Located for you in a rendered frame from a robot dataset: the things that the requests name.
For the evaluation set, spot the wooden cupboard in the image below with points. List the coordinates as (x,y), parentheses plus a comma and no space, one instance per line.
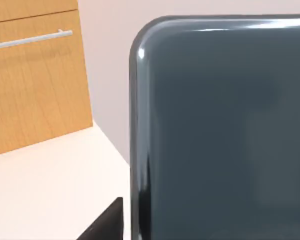
(27,7)

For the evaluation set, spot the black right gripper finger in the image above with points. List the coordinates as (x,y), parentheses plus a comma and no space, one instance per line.
(110,222)

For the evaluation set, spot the wooden drawer front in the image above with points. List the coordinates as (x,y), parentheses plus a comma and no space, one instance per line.
(37,95)

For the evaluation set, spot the dark grey rounded box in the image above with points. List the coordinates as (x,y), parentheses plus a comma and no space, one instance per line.
(222,135)

